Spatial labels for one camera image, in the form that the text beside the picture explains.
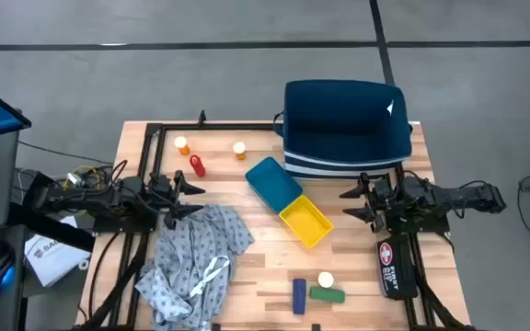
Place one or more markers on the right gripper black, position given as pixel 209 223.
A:
pixel 387 200

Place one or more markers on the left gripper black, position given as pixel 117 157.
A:
pixel 164 188

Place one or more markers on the red plastic bottle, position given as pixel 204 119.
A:
pixel 197 166

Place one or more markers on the orange pill bottle white cap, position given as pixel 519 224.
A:
pixel 239 148
pixel 181 142
pixel 326 279

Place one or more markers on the green rectangular block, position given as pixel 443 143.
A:
pixel 327 294

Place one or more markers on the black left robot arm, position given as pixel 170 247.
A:
pixel 99 200

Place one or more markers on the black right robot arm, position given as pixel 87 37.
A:
pixel 453 195

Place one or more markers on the grey patterned hospital gown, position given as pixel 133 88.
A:
pixel 187 257

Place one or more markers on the yellow plastic basket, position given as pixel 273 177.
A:
pixel 306 220

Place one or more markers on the black first aid pouch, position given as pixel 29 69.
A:
pixel 396 271

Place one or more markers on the navy white striped fabric bin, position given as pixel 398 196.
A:
pixel 338 115

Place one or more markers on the teal plastic tray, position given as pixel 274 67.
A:
pixel 272 184

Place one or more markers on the black frame clamp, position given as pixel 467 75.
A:
pixel 202 118

